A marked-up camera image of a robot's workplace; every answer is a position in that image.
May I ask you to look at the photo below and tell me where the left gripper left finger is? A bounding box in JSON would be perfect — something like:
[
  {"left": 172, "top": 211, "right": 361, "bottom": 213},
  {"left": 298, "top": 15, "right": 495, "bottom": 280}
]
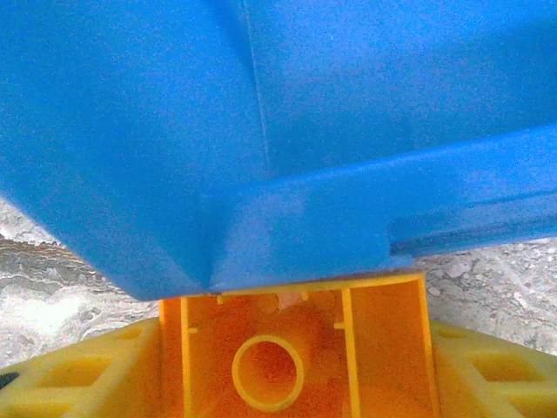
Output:
[{"left": 0, "top": 317, "right": 163, "bottom": 418}]

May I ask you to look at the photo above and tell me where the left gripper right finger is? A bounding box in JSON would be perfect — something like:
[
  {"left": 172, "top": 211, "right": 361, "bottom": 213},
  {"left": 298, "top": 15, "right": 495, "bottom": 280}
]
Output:
[{"left": 428, "top": 320, "right": 557, "bottom": 418}]

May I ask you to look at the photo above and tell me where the yellow lego brick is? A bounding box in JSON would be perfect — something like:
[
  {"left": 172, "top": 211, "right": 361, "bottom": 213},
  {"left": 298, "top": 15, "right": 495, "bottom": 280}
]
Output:
[{"left": 158, "top": 272, "right": 439, "bottom": 418}]

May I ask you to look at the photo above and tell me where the blue plastic bin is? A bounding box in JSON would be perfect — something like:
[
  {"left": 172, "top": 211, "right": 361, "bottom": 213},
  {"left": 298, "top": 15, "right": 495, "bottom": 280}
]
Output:
[{"left": 0, "top": 0, "right": 557, "bottom": 302}]

